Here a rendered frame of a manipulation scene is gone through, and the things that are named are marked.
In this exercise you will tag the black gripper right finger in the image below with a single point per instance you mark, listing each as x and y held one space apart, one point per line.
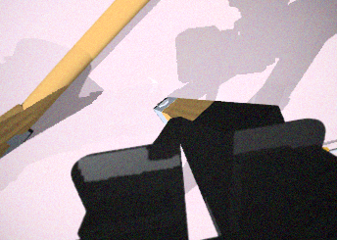
216 159

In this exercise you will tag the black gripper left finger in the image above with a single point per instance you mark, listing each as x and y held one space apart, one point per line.
149 167

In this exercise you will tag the long scraper with wooden handle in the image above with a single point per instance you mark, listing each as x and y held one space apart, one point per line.
15 125

